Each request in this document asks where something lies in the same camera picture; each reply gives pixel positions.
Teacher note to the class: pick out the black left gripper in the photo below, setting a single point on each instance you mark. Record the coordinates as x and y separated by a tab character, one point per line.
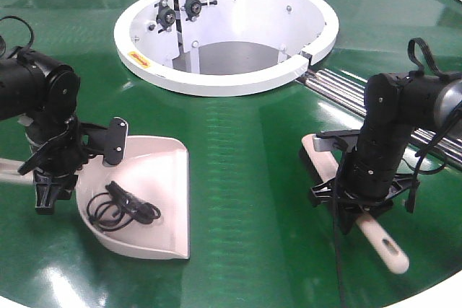
57	153

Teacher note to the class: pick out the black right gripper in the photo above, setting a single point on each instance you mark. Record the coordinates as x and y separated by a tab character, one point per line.
364	196

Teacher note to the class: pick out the pink hand brush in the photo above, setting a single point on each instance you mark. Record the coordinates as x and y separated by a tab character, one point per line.
391	254

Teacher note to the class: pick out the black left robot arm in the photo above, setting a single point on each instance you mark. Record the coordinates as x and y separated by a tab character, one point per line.
43	92

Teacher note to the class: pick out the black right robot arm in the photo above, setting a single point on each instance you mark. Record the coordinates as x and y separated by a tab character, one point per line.
396	105

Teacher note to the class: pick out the steel rollers right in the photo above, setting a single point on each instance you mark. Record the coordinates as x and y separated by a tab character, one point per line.
346	90

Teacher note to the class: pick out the white outer rim bottom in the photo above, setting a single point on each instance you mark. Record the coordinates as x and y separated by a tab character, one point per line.
444	294

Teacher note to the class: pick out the orange warning sticker front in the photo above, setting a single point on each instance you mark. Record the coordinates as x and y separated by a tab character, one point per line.
137	58

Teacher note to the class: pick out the black bearing left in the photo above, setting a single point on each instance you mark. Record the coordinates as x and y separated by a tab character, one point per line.
166	16

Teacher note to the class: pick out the black bearing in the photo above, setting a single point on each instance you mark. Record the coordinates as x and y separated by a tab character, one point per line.
166	16
193	8

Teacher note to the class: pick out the black bearing right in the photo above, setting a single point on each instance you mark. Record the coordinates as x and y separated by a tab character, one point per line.
193	8

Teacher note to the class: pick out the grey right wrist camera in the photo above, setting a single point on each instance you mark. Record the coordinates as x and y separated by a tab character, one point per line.
344	140

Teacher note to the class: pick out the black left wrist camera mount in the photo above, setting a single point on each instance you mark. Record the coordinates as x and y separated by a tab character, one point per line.
108	142

